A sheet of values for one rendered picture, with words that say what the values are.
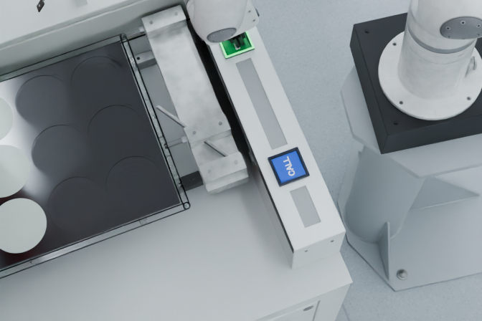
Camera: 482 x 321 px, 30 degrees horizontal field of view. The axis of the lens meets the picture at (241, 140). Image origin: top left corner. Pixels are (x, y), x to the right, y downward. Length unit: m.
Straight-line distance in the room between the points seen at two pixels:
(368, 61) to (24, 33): 0.64
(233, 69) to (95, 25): 0.29
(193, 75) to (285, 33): 1.06
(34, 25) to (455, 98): 0.78
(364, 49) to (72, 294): 0.70
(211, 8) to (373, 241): 1.33
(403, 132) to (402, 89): 0.08
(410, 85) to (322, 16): 1.17
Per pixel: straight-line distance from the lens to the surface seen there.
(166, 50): 1.74
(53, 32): 1.72
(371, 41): 1.71
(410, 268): 2.50
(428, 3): 1.31
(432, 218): 2.55
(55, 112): 1.69
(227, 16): 1.31
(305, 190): 1.54
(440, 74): 1.56
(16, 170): 1.67
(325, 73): 2.69
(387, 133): 1.63
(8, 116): 1.71
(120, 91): 1.69
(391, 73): 1.67
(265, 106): 1.59
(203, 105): 1.68
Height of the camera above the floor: 2.42
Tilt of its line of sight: 69 degrees down
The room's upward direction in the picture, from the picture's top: 4 degrees counter-clockwise
